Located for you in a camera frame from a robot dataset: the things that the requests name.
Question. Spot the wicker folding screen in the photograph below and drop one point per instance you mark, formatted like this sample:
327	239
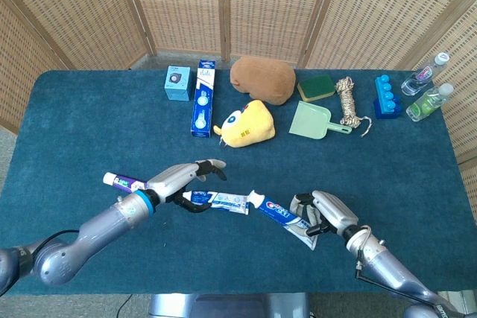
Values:
179	5

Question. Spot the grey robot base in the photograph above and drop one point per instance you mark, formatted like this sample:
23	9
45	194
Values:
223	307

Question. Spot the brown plush toy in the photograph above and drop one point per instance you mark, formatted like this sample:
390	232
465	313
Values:
264	77

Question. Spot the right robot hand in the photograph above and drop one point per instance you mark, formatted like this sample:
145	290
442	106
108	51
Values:
333	212

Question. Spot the green yellow sponge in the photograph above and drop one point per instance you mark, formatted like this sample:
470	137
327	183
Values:
316	88

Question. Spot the purple white toothpaste tube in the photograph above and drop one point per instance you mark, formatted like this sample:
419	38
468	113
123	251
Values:
123	182

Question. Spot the crumpled blue white toothpaste tube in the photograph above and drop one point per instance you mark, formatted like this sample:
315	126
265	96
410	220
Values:
223	200

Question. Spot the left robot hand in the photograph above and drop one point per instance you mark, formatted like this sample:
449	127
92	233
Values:
171	180

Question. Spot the small light blue carton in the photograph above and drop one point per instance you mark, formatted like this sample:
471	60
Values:
177	83

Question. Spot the blue Crest toothpaste tube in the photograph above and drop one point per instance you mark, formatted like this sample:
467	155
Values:
275	213

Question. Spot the long blue toothpaste carton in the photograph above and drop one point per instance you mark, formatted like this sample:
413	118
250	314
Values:
203	102

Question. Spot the light green plastic dustpan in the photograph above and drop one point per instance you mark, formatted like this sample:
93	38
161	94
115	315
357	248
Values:
309	120

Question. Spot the dark blue building block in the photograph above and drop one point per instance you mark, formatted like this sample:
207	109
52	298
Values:
384	114

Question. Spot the teal table cloth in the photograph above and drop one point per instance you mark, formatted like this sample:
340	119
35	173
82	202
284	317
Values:
335	169

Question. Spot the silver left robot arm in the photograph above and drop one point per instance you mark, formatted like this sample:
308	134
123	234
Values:
100	225

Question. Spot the green liquid plastic bottle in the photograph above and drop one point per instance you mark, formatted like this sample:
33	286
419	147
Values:
426	104

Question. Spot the light blue building block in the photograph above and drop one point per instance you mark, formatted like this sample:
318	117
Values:
385	91

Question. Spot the yellow plush toy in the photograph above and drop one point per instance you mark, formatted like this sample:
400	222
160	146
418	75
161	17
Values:
249	124

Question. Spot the clear water bottle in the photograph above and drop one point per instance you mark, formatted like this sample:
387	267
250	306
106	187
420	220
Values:
419	77

